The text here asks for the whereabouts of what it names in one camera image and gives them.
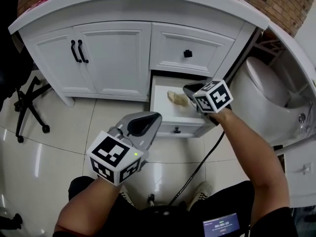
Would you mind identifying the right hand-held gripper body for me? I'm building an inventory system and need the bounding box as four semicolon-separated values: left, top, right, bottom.
183;79;234;126

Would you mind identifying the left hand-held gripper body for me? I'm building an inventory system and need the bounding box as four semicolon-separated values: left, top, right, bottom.
86;112;163;187

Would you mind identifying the beige cloth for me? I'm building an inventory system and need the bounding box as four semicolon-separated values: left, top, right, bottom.
167;90;190;107

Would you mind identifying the shallow white drawer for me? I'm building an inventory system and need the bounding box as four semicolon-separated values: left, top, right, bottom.
149;74;211;138

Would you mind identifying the person's left forearm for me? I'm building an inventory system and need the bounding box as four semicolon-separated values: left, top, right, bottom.
53;175;124;235

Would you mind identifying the person's right forearm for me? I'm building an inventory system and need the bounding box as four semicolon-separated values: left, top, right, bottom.
212;106;290;229

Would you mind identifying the tall white drawer front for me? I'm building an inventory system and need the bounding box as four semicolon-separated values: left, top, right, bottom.
149;21;244;78

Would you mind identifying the white toilet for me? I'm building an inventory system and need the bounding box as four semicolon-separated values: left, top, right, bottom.
229;55;315;146

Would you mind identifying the person's left white shoe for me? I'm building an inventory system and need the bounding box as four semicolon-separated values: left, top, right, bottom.
119;185;136;207

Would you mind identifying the person's white shoe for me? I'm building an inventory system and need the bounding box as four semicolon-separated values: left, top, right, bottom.
189;181;213;210
119;185;136;207

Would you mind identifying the white cabinet door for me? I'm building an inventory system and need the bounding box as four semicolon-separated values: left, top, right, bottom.
73;21;153;99
26;26;99;95

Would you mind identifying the white vanity cabinet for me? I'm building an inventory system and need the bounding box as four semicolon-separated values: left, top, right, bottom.
7;0;271;108

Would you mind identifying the black round stool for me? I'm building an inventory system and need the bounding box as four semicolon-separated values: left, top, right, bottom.
141;193;189;216

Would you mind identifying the person's right white shoe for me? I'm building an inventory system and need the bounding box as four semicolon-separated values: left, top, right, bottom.
189;181;213;210

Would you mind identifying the black office chair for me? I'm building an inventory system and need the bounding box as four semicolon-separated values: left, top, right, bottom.
0;33;52;144

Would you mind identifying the white vanity countertop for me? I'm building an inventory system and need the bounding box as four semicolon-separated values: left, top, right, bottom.
7;0;271;35

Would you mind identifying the person's right leg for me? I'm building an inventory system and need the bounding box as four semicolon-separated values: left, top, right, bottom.
195;180;297;237

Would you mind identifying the black screen device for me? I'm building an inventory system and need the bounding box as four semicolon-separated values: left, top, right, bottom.
202;212;241;237

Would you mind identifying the red and white object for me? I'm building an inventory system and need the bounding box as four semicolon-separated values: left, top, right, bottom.
26;0;59;12

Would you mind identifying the black cable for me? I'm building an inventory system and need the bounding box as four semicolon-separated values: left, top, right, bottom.
167;131;226;207

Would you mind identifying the black bar handle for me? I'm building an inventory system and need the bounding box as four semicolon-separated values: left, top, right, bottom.
77;39;89;64
70;39;82;64

